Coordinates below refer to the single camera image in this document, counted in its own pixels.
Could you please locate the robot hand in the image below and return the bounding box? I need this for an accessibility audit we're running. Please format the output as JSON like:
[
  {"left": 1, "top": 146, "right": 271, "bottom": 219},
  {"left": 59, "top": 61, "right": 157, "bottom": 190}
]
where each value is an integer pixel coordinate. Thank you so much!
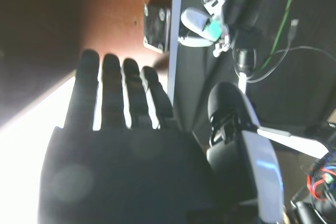
[{"left": 36, "top": 48, "right": 286, "bottom": 224}]

